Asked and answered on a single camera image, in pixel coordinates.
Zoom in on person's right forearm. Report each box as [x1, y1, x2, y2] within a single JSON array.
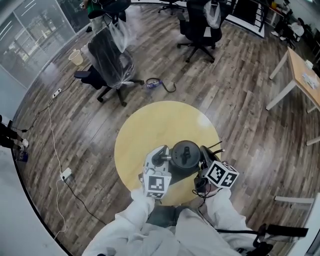
[[204, 187, 251, 232]]

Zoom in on person's white-clothed legs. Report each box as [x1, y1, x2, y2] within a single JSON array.
[[81, 203, 253, 256]]

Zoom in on black kettle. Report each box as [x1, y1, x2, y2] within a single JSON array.
[[171, 140, 202, 176]]

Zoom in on plastic-covered black office chair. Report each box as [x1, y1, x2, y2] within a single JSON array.
[[73, 26, 145, 108]]

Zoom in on white metal bar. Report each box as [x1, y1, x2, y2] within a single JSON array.
[[273, 195, 315, 205]]

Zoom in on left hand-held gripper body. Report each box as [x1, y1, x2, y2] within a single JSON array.
[[142, 144, 172, 200]]

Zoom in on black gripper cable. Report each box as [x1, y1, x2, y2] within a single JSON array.
[[191, 188, 217, 227]]

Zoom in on black strap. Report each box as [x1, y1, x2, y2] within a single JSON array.
[[145, 77, 177, 94]]

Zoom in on black handle stand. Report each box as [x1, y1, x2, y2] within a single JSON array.
[[216, 223, 310, 256]]

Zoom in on wooden desk with white legs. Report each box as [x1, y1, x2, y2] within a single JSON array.
[[265, 45, 320, 114]]

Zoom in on grey stool seat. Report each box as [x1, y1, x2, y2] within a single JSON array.
[[146, 205, 181, 228]]

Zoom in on white power cable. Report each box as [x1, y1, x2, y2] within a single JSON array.
[[46, 97, 68, 241]]

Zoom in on person's left forearm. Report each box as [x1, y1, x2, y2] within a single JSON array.
[[129, 187, 156, 233]]

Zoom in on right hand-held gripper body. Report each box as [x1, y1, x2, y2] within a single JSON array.
[[193, 145, 240, 199]]

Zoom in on thin black floor cable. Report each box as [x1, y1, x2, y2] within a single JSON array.
[[9, 98, 55, 133]]

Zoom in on small white packets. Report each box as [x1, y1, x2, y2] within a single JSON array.
[[300, 72, 320, 90]]

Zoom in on clear plastic bag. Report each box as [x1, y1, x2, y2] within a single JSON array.
[[108, 17, 131, 54], [202, 0, 222, 30]]

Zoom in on white table leg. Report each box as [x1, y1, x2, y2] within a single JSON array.
[[305, 135, 320, 147]]

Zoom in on beige waste bin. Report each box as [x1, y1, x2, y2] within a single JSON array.
[[68, 49, 84, 67]]

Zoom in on square white power socket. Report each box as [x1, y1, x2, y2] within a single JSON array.
[[59, 167, 73, 182]]

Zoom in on black power cable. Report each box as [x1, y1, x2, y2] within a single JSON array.
[[64, 178, 108, 226]]

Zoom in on black metal frame table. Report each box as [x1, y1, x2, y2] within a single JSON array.
[[223, 0, 270, 39]]

